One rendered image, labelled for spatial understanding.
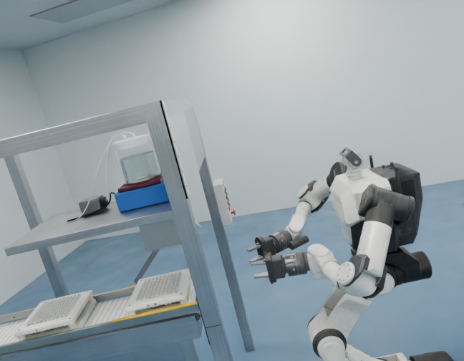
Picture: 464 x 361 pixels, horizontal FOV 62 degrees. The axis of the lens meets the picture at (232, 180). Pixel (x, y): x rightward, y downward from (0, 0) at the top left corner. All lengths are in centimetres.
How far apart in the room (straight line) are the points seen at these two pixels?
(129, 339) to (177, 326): 20
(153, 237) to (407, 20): 414
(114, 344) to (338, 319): 91
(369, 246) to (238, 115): 398
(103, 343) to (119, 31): 448
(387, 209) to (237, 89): 394
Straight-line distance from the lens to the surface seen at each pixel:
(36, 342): 183
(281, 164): 516
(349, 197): 149
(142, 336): 169
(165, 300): 161
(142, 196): 152
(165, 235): 170
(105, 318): 182
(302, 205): 195
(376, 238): 133
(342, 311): 175
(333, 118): 506
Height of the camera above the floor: 167
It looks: 13 degrees down
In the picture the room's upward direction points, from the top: 14 degrees counter-clockwise
